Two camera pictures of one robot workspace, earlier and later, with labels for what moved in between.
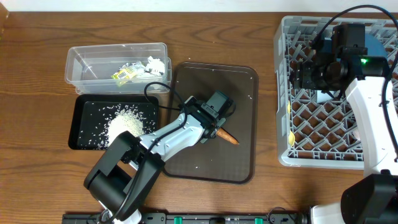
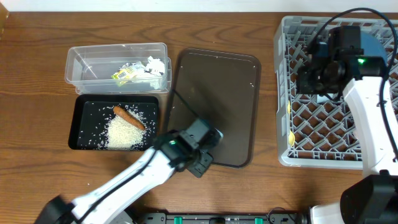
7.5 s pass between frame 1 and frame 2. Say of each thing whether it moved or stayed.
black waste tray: stayed
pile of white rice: stayed
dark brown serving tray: moved
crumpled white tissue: stayed
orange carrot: moved
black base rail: stayed
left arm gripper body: moved
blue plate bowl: stayed
